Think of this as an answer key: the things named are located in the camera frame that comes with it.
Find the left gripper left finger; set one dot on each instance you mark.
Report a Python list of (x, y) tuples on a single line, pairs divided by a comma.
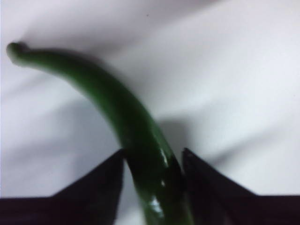
[(77, 199)]

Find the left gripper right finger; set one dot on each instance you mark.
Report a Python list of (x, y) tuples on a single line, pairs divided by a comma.
[(222, 199)]

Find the green cucumber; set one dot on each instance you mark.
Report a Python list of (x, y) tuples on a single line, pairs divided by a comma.
[(122, 112)]

